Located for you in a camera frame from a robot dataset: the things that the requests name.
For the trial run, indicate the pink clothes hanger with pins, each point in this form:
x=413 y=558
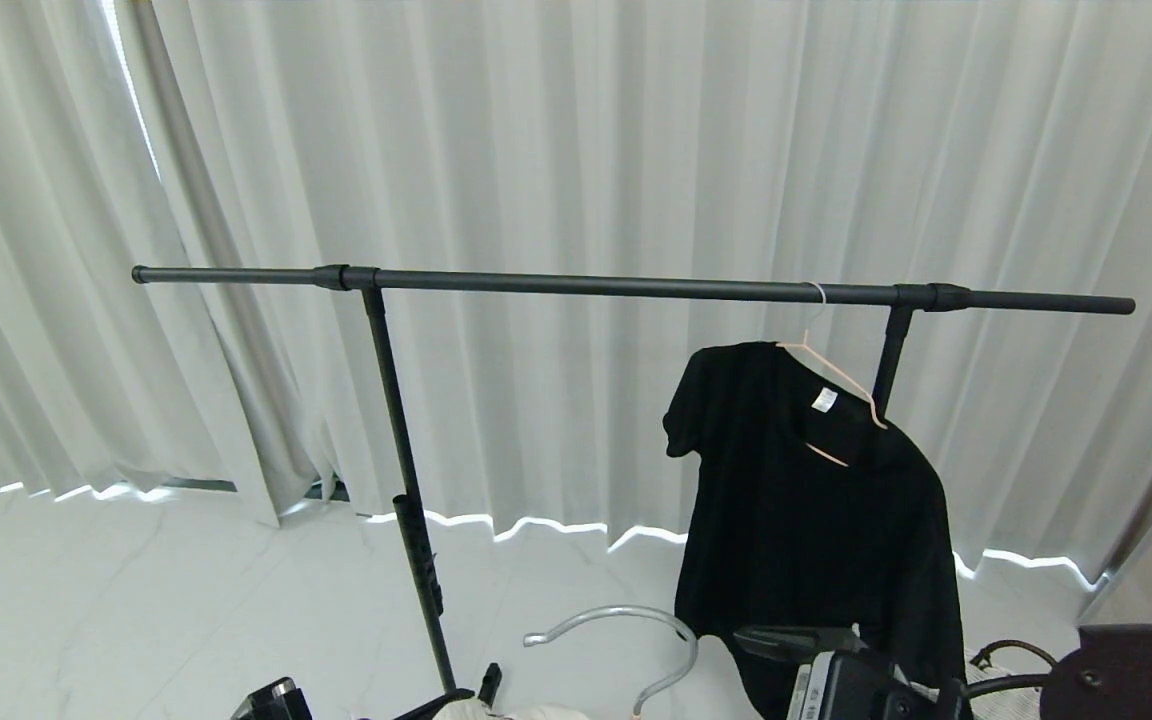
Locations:
x=841 y=383
x=616 y=611

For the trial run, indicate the black clothes rack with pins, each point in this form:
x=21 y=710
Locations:
x=636 y=288

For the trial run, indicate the white curtain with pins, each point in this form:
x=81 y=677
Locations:
x=586 y=150

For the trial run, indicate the cream printed garment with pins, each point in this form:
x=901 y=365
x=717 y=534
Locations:
x=536 y=713

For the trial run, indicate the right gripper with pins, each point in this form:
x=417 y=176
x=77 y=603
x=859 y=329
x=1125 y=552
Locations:
x=866 y=690

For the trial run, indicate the black sleeveless top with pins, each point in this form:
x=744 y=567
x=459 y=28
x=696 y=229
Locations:
x=816 y=540

